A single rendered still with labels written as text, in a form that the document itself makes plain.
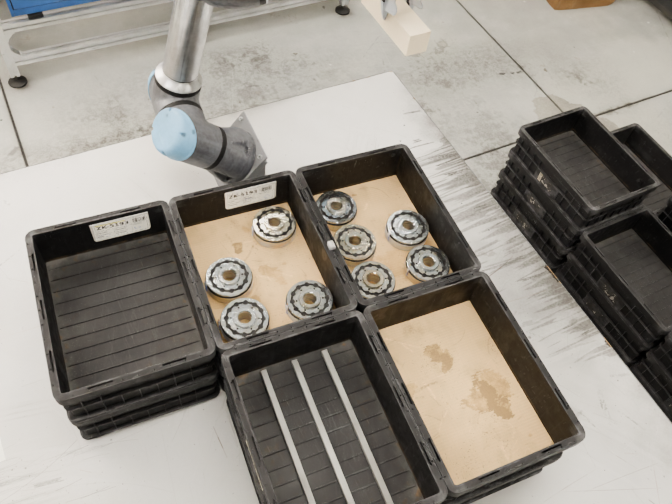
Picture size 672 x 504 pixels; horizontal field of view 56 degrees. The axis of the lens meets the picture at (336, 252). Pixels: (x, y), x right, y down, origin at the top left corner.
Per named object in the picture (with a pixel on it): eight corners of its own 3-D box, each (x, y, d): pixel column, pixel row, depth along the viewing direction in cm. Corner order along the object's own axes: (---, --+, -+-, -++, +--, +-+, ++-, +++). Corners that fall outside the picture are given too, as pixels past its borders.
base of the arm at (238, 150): (209, 164, 176) (180, 154, 169) (237, 119, 172) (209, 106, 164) (234, 195, 168) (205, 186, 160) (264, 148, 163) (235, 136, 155)
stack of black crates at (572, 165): (480, 208, 253) (518, 126, 217) (538, 187, 263) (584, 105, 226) (540, 287, 234) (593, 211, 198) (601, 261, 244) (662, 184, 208)
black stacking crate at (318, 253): (173, 230, 151) (168, 200, 142) (290, 201, 160) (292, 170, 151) (221, 376, 132) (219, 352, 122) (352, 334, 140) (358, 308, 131)
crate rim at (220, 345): (168, 204, 144) (166, 198, 142) (292, 175, 152) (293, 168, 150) (218, 357, 124) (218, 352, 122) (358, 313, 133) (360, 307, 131)
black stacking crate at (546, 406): (354, 335, 140) (361, 309, 131) (469, 297, 149) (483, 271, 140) (436, 511, 121) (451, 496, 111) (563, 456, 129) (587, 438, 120)
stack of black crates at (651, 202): (558, 180, 267) (580, 141, 248) (611, 160, 277) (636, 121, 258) (621, 252, 248) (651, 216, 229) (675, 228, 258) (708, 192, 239)
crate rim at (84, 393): (26, 238, 135) (23, 231, 133) (167, 204, 144) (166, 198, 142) (57, 408, 115) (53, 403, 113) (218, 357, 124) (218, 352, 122)
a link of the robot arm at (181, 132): (198, 178, 162) (154, 164, 152) (186, 138, 168) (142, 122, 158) (228, 149, 157) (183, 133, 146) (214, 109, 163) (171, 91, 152)
